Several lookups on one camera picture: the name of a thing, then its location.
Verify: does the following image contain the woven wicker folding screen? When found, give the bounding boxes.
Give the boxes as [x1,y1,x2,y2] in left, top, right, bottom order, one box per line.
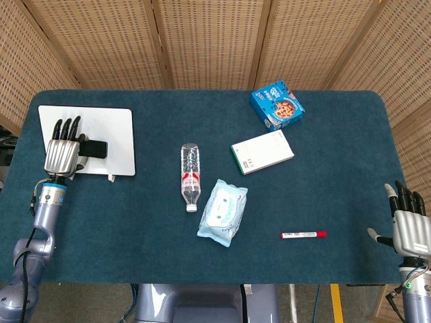
[0,0,431,323]

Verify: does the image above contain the dark blue table mat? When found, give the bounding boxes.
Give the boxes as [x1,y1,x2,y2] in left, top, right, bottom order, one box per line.
[0,89,415,285]

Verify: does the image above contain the light blue wet wipe pack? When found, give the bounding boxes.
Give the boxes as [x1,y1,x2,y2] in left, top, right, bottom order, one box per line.
[196,178,248,248]

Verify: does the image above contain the red white marker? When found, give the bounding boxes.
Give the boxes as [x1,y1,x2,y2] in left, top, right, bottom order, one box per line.
[279,230,328,240]

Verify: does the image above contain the white flat cardboard box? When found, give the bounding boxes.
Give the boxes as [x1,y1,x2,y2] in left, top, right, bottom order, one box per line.
[230,129,295,176]

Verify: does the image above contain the blue cookie box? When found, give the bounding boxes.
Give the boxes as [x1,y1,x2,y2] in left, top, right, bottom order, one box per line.
[249,79,306,133]

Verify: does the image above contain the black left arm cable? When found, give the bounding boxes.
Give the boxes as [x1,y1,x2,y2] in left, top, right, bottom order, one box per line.
[19,227,38,323]

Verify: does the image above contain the black right arm cable plug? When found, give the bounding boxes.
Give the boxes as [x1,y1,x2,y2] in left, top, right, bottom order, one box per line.
[385,288,407,323]

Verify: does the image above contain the clear plastic water bottle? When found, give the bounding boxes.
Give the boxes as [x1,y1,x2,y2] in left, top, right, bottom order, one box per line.
[180,143,202,213]

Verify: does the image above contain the black eraser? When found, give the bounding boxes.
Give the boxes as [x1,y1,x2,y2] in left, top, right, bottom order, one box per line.
[79,141,108,159]

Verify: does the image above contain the blue floor cable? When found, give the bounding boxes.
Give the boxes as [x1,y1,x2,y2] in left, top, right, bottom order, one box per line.
[121,284,139,323]
[310,284,321,323]

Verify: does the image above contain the grey-blue robot torso base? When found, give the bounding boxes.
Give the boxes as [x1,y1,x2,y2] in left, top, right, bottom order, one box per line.
[134,283,280,323]

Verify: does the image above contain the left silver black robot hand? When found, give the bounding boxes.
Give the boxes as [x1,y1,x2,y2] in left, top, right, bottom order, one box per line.
[43,116,91,180]

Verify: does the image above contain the white board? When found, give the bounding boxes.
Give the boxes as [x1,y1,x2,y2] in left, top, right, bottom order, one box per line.
[37,105,137,177]

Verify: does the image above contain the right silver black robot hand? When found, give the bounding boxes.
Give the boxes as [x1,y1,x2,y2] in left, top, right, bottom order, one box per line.
[366,180,431,259]

